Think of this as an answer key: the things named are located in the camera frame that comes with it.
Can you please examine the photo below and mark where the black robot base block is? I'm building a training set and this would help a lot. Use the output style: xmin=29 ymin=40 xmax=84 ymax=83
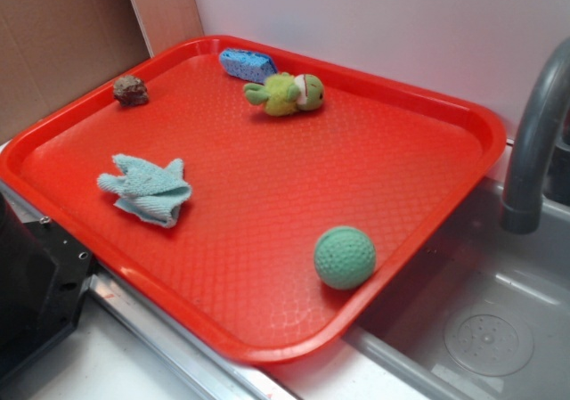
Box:
xmin=1 ymin=198 xmax=94 ymax=384

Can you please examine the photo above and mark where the brown grey rock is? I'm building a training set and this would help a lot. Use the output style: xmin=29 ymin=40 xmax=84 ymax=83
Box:
xmin=113 ymin=75 xmax=150 ymax=107

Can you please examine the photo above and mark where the red plastic tray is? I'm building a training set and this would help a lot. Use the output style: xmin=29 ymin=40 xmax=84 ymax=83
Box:
xmin=1 ymin=37 xmax=506 ymax=364

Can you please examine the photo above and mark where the green dimpled ball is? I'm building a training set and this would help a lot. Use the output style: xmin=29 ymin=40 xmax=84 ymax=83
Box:
xmin=313 ymin=226 xmax=377 ymax=290

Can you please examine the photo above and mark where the green plush turtle toy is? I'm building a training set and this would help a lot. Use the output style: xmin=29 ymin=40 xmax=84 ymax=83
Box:
xmin=243 ymin=72 xmax=325 ymax=117

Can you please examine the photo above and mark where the blue sponge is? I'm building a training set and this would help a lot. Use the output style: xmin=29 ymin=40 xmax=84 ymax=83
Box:
xmin=219 ymin=48 xmax=278 ymax=84

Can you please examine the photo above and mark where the light blue folded cloth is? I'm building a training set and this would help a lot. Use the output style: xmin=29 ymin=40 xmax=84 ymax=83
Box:
xmin=97 ymin=154 xmax=192 ymax=229

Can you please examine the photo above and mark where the grey plastic sink basin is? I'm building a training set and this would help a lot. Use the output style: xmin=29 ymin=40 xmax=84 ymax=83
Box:
xmin=346 ymin=180 xmax=569 ymax=399

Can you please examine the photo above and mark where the brown cardboard panel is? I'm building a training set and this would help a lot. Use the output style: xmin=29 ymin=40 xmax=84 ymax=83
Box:
xmin=1 ymin=0 xmax=203 ymax=142

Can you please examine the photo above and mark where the grey toy faucet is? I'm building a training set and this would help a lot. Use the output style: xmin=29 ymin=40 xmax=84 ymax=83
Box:
xmin=501 ymin=39 xmax=569 ymax=234

